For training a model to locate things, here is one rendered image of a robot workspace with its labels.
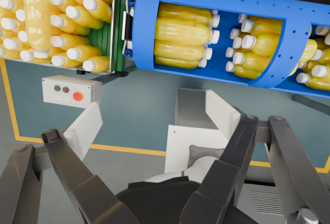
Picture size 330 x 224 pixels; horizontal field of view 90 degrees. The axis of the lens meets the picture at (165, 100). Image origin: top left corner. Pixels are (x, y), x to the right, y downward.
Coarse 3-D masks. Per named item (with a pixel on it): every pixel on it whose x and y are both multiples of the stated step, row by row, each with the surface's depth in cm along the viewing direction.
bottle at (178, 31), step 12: (156, 24) 49; (168, 24) 49; (180, 24) 49; (192, 24) 49; (204, 24) 50; (156, 36) 51; (168, 36) 50; (180, 36) 50; (192, 36) 49; (204, 36) 49
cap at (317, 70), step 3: (315, 66) 58; (318, 66) 57; (321, 66) 56; (324, 66) 56; (312, 69) 59; (315, 69) 58; (318, 69) 56; (321, 69) 55; (324, 69) 55; (312, 72) 59; (315, 72) 57; (318, 72) 56; (321, 72) 56; (324, 72) 56; (315, 75) 57; (318, 75) 57; (321, 75) 56
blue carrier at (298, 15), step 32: (160, 0) 45; (192, 0) 44; (224, 0) 45; (256, 0) 45; (288, 0) 47; (224, 32) 69; (288, 32) 43; (224, 64) 70; (288, 64) 46; (320, 96) 58
